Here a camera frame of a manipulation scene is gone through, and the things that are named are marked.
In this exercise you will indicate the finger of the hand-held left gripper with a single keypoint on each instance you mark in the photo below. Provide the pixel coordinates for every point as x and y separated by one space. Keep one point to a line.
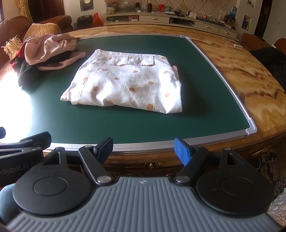
38 139
22 152

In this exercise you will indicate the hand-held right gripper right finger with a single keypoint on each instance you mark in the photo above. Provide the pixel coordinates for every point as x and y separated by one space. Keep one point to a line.
182 151

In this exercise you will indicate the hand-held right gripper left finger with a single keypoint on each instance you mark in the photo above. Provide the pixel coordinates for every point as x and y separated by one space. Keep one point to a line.
105 148

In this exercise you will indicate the white orange-dotted shirt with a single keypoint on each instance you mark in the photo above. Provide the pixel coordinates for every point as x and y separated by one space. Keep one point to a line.
125 89

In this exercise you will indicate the person's leg in jeans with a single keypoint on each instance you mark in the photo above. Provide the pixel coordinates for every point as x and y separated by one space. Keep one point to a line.
6 200

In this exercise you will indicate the dark patterned rug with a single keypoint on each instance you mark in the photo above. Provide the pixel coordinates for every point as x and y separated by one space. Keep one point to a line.
268 169

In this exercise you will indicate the red garment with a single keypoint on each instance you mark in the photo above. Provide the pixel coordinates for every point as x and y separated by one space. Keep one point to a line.
19 53

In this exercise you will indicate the pink garment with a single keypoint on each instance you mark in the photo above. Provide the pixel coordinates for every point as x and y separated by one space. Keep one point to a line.
47 49

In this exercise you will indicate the beige fringed cloth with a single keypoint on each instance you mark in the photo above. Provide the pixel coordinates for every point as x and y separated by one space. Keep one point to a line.
12 48

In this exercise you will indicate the marble-top wooden table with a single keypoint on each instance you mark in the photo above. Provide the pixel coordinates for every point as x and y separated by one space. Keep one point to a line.
257 89

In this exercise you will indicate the beige quilted cushion cover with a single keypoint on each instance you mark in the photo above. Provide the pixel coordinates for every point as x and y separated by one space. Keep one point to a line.
42 30

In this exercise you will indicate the white quilted blanket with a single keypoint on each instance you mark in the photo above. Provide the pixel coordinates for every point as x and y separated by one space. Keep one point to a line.
279 203

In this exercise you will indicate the brown leather sofa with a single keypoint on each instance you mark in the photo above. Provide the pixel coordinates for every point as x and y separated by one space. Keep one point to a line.
11 29
252 40

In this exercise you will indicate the small white tube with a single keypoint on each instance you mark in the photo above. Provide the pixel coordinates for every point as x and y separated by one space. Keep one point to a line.
238 45

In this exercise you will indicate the brown leather armchair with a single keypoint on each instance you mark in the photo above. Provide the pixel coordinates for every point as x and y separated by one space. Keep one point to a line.
60 21

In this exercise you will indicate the black mesh basket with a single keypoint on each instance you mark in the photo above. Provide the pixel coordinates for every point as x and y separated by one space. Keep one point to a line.
84 21

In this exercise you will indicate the orange plastic bag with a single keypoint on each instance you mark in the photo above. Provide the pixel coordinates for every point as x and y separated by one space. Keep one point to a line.
97 20

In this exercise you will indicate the beige curtain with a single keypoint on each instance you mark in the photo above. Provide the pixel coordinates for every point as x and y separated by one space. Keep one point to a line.
23 9

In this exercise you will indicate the white television cabinet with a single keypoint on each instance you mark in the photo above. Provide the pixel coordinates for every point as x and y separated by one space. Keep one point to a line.
154 18

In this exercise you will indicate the small framed picture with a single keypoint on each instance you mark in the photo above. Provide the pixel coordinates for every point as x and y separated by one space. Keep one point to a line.
247 22

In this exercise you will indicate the red cup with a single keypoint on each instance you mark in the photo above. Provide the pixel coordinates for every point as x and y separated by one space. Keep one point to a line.
161 7

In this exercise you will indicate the dark glass bottle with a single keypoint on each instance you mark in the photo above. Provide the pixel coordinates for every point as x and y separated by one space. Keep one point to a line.
150 6

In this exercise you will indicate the dark wooden door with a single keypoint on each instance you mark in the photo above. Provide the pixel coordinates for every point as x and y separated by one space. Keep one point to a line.
262 20

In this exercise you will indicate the wall poster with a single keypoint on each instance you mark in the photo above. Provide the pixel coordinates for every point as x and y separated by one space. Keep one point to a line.
87 5

